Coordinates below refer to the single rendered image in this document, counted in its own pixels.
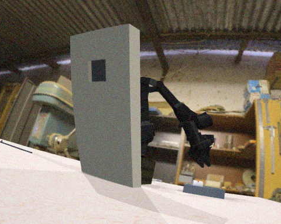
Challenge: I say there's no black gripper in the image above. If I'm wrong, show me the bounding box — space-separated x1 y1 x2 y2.
186 131 212 168

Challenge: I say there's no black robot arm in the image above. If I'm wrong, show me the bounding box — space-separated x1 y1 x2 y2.
140 77 213 155

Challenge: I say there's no grey panel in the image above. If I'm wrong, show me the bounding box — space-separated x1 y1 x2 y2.
70 23 141 188

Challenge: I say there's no white cylinder with two slots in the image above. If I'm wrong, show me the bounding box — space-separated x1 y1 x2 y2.
191 180 203 187

